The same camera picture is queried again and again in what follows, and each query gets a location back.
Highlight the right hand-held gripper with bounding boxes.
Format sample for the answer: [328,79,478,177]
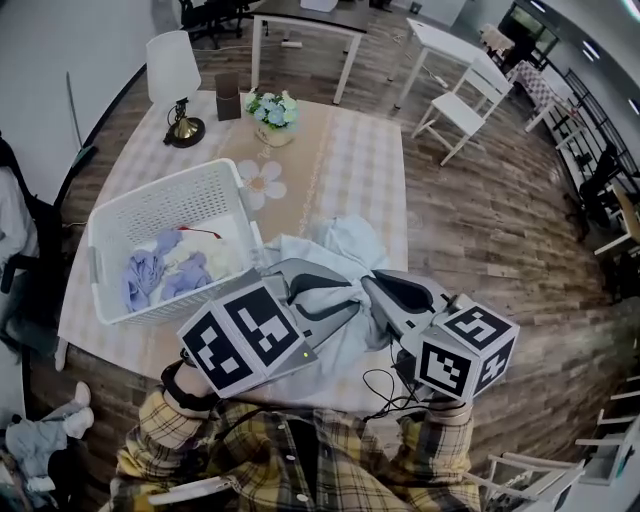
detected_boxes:
[362,271,521,403]

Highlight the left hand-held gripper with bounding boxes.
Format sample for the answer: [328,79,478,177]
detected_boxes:
[175,258,362,400]

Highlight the pale blue clothes garment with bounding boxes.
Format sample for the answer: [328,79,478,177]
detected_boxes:
[262,213,401,401]

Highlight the cream clothes garment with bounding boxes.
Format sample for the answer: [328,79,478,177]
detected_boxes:
[159,226,246,281]

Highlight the white plastic laundry basket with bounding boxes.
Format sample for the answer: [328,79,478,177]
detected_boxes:
[87,157,264,326]

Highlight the person's left forearm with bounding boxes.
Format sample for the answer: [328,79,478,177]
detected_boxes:
[137,369,221,451]

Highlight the person's right forearm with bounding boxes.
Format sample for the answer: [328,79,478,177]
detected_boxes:
[399,399,476,476]

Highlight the dark brown pen holder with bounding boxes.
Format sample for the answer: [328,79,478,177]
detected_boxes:
[214,71,243,122]

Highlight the beige checkered tablecloth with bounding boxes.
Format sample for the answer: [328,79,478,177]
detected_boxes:
[57,89,409,416]

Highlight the person's plaid shirt torso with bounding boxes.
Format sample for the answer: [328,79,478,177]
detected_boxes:
[99,394,484,512]

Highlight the black wristband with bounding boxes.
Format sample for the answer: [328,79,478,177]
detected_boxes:
[159,359,216,412]

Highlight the blue flower pot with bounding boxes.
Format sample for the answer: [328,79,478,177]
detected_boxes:
[243,88,301,149]

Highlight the white folding chair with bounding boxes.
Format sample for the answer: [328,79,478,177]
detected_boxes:
[410,57,515,167]

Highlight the white wooden armchair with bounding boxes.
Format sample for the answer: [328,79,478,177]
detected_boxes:
[479,452,586,512]

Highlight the white body-worn device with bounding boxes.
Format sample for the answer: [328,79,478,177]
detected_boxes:
[147,474,239,506]

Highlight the black metal rack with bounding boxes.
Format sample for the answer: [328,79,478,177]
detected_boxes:
[549,67,640,241]

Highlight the table with checkered tablecloth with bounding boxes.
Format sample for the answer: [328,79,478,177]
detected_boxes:
[507,59,576,134]

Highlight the white side table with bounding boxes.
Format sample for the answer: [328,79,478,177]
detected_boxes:
[393,17,494,110]

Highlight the green floor mop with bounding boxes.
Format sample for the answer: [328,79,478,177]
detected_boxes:
[65,71,100,171]

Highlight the white shade table lamp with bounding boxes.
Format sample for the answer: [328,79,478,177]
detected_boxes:
[145,29,207,149]

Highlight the black office chair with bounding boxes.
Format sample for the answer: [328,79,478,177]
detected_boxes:
[0,134,71,351]
[177,0,261,51]

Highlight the dark-top desk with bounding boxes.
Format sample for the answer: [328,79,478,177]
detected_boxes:
[249,0,371,105]

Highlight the beige covered chair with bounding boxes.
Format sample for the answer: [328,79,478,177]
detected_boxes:
[479,22,516,54]

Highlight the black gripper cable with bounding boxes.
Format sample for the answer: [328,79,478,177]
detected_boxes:
[362,367,426,421]

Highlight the thin bracelet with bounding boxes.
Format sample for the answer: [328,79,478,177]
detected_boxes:
[432,402,474,419]

